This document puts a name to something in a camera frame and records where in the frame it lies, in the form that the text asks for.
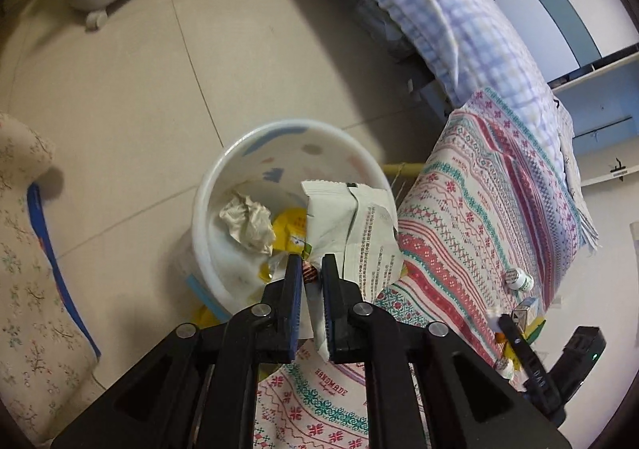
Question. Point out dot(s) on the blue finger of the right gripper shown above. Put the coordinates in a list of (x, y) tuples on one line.
[(540, 388)]

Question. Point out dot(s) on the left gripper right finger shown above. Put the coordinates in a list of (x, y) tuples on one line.
[(425, 386)]

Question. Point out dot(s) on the left gripper blue left finger pad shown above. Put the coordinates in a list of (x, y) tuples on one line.
[(197, 388)]

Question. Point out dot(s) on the light blue milk carton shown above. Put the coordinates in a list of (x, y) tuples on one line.
[(525, 312)]

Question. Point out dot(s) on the pale green paper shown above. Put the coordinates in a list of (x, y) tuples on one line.
[(249, 223)]

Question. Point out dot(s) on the white paper wrapper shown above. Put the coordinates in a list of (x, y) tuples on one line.
[(358, 225)]

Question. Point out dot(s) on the yellow snack wrapper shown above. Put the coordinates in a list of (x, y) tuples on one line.
[(289, 228)]

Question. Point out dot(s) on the white trash bin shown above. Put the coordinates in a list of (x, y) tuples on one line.
[(267, 164)]

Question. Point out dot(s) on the white yogurt bottle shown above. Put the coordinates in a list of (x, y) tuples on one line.
[(505, 368)]

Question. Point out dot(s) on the green yellow scrub sponge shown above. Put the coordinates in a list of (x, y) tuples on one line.
[(533, 330)]

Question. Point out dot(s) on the small white plastic bottle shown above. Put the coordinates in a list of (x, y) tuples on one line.
[(517, 280)]

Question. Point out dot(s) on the floral beige cushion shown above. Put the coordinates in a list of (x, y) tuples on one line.
[(46, 360)]

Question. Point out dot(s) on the patterned striped tablecloth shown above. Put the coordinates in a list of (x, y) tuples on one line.
[(489, 199)]

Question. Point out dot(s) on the blue checked quilt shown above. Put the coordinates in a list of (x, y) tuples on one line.
[(469, 45)]

